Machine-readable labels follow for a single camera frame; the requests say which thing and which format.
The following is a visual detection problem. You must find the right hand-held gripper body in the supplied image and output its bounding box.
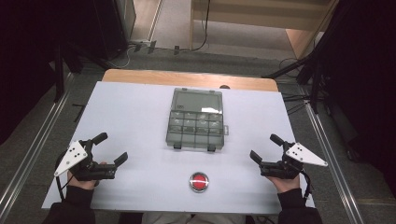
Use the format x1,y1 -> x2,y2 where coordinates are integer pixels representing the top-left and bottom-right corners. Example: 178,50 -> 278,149
259,142 -> 329,180

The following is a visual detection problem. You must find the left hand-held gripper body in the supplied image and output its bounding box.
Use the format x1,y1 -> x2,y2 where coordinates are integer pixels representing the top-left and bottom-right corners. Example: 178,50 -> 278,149
53,139 -> 118,182

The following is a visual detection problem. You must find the person's right hand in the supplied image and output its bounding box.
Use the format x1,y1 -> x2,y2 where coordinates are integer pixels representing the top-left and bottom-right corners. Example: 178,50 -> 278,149
266,175 -> 302,194

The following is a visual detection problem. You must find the person's left hand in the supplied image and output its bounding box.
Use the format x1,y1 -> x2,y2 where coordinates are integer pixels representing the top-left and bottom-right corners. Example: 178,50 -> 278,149
66,161 -> 107,191

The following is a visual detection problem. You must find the white table mat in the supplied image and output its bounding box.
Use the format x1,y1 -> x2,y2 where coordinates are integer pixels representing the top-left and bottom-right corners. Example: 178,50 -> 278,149
41,81 -> 316,216

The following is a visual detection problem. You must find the round red metal-rimmed button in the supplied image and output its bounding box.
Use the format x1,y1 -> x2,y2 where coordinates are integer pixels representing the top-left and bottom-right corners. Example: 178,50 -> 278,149
189,171 -> 210,194

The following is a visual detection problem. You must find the clear grey plastic organizer box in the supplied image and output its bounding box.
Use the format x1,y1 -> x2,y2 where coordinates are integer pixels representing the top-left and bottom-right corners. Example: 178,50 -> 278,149
165,87 -> 230,153

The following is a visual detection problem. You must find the black metal stand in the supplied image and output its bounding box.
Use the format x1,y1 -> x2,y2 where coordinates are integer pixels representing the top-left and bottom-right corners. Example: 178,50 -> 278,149
261,0 -> 356,115
50,40 -> 110,104

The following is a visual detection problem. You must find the white power strip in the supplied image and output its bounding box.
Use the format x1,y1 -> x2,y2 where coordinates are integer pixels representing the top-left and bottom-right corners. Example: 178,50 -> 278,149
128,38 -> 157,53

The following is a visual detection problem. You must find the dark cabinet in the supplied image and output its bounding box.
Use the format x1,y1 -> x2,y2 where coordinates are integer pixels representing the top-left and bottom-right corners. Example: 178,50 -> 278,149
92,0 -> 137,61

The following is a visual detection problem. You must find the light wooden bench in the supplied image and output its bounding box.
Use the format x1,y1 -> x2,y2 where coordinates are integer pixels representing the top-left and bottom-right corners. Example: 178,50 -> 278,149
189,0 -> 339,50

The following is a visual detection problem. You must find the right hand-held gripper cable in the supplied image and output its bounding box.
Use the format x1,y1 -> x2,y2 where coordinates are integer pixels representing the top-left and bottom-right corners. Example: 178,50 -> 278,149
299,170 -> 313,201

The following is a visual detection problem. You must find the hand-held gripper cable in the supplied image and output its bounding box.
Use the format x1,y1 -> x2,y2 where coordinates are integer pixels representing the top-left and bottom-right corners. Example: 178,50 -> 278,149
54,151 -> 76,202
299,170 -> 313,201

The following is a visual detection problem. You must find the left hand-held gripper cable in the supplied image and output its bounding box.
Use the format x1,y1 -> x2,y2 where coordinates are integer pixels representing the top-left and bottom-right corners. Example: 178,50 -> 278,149
54,151 -> 76,202

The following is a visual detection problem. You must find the bundle of black floor cables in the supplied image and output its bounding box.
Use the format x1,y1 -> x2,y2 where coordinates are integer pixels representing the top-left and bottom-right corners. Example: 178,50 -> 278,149
278,57 -> 328,115

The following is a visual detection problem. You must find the metal floor rail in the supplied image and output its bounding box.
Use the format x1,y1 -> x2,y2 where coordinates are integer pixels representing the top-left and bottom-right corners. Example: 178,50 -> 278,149
0,73 -> 76,216
303,101 -> 365,224

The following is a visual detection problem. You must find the black hanging cable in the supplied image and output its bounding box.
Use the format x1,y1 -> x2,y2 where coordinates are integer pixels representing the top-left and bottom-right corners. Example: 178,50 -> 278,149
155,0 -> 212,53

